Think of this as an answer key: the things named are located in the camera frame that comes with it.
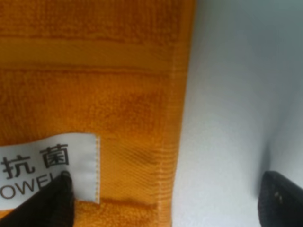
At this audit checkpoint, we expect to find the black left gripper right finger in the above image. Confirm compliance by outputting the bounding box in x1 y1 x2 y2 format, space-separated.
258 171 303 227

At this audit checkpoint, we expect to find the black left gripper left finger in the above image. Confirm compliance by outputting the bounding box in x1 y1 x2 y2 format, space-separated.
0 171 75 227

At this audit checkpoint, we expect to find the orange towel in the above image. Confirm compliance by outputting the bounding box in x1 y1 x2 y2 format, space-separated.
0 0 196 227

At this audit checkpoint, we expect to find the white towel label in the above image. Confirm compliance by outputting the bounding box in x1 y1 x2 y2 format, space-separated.
0 133 101 210

